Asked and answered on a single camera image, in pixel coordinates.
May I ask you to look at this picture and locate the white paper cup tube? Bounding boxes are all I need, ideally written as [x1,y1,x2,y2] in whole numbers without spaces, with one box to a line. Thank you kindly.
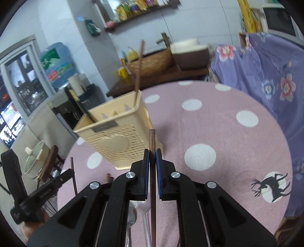
[68,74,86,97]

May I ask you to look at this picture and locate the bronze faucet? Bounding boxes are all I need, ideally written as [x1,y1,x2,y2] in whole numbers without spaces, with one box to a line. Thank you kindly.
[155,32,172,49]

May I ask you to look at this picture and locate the white and brown rice cooker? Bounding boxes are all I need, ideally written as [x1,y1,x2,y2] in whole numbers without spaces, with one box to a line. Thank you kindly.
[170,38,211,70]

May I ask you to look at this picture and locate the blue water jug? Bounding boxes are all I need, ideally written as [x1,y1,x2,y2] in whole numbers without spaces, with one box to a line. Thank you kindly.
[39,42,74,89]

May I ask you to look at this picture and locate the grey water dispenser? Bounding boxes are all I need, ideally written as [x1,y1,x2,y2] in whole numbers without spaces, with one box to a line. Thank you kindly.
[49,83,107,140]

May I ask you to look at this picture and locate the white microwave oven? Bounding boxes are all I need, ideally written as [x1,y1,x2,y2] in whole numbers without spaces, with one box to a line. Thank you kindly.
[261,6,301,38]

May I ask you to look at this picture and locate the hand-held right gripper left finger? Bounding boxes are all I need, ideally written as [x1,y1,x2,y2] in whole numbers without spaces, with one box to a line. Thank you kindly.
[27,148,151,247]

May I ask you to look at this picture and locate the person's left hand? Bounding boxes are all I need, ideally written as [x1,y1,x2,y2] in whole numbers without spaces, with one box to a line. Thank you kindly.
[21,220,45,244]

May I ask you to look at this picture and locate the wooden stool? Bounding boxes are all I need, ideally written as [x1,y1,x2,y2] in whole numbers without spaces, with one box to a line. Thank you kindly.
[38,145,64,183]

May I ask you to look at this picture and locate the wicker wash basin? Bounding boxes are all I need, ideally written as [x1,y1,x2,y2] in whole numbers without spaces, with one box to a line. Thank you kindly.
[125,49,173,77]

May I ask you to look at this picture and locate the green hanging packet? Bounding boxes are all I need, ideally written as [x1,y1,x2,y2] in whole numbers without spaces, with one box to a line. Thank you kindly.
[84,19,101,36]

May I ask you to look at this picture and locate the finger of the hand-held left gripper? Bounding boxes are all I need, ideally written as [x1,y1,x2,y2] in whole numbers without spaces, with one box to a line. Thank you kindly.
[51,168,74,188]

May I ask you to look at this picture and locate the yellow roll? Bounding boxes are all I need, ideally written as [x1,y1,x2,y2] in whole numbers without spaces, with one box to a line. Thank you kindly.
[237,0,256,34]

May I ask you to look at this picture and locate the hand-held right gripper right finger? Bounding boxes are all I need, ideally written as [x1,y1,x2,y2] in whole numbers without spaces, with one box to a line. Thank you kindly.
[155,148,277,247]

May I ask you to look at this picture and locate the row of condiment bottles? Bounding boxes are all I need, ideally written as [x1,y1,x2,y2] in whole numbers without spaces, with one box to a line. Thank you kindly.
[115,0,175,22]

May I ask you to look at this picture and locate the wooden framed mirror shelf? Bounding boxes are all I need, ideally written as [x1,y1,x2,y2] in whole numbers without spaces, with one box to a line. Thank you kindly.
[91,0,181,32]

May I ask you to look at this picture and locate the purple floral cloth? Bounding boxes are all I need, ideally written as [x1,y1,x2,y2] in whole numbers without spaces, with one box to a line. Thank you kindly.
[205,32,304,238]

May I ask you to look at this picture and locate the beige perforated utensil holder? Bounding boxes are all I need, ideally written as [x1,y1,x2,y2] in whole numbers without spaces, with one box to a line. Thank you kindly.
[73,90,163,171]

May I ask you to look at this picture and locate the dark wooden table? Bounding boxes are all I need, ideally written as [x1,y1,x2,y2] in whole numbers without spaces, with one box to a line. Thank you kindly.
[106,64,211,98]

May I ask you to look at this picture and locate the pink polka dot tablecloth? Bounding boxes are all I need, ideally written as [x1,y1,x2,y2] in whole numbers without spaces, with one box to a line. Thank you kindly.
[57,81,294,247]

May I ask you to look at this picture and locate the window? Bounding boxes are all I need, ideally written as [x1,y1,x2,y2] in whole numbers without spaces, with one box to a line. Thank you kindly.
[0,36,56,149]

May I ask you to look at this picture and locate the glass pot lid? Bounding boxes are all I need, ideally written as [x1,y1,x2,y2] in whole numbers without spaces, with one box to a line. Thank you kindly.
[24,140,45,180]

